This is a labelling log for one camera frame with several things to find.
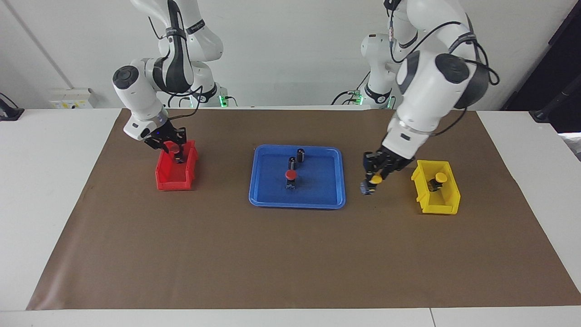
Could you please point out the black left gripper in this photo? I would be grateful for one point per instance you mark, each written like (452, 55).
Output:
(395, 161)

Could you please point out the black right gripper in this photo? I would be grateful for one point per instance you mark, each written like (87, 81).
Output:
(160, 134)

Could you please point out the red push button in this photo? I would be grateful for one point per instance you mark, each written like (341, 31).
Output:
(290, 175)
(173, 148)

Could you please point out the yellow push button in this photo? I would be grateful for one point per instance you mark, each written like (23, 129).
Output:
(440, 177)
(375, 180)

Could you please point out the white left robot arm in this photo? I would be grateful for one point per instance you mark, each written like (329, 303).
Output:
(426, 91)

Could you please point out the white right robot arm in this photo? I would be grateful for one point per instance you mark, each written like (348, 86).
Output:
(136, 100)

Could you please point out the blue plastic tray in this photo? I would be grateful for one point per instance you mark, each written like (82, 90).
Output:
(317, 190)

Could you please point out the red plastic bin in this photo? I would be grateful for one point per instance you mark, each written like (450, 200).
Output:
(174, 184)

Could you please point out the yellow plastic bin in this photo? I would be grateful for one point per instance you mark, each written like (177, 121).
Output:
(438, 206)

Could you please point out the black cylindrical capacitor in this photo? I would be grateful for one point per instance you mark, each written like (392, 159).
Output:
(292, 162)
(300, 154)

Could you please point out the brown paper table mat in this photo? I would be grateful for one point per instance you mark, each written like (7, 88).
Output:
(227, 254)

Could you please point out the black device on table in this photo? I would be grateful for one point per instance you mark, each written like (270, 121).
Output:
(9, 113)

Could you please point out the black stand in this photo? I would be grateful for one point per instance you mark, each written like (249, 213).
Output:
(544, 113)

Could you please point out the white wall socket strip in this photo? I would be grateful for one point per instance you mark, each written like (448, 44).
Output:
(72, 97)

